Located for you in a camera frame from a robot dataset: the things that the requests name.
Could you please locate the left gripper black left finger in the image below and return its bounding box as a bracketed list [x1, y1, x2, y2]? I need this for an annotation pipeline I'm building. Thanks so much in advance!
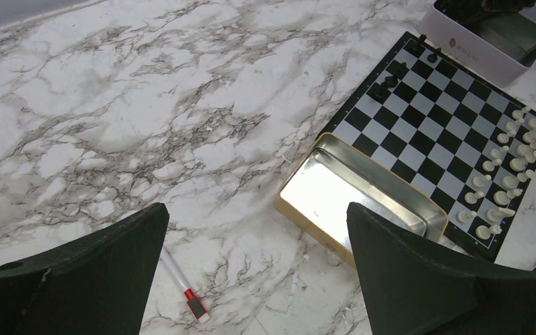
[0, 202, 170, 334]

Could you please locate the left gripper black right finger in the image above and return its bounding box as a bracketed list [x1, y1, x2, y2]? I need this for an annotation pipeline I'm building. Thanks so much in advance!
[347, 202, 536, 334]

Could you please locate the white chess piece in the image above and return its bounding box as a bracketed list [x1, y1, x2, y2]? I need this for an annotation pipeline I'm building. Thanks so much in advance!
[475, 225, 502, 240]
[493, 188, 523, 206]
[502, 170, 535, 190]
[509, 150, 536, 172]
[486, 207, 516, 223]
[456, 211, 477, 223]

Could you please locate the white box of black pieces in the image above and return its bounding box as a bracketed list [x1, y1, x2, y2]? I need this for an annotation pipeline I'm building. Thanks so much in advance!
[417, 0, 536, 87]

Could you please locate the small red white marker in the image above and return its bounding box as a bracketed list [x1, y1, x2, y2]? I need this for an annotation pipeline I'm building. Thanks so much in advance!
[160, 247, 210, 324]

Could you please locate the gold metal tin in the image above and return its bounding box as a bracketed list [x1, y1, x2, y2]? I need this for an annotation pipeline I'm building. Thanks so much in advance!
[274, 133, 449, 266]

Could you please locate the black white chessboard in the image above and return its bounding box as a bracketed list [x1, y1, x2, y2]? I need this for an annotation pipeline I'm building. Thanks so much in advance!
[324, 32, 536, 262]

